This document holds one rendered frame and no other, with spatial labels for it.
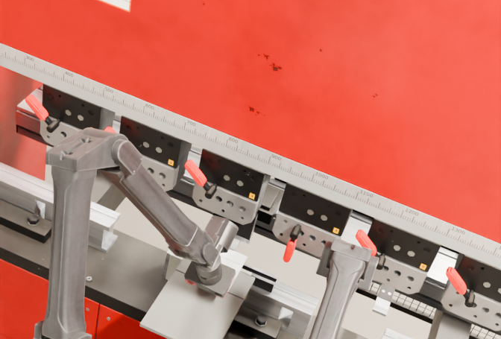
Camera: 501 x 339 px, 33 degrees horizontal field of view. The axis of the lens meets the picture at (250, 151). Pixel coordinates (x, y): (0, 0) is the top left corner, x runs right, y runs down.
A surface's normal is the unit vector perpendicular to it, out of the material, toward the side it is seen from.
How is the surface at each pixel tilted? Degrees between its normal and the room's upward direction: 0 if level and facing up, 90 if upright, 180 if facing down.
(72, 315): 60
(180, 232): 65
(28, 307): 90
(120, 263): 0
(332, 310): 27
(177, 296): 0
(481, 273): 90
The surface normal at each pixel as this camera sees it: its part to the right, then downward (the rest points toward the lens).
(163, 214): 0.81, 0.21
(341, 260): -0.03, -0.44
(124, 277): 0.19, -0.75
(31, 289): -0.36, 0.55
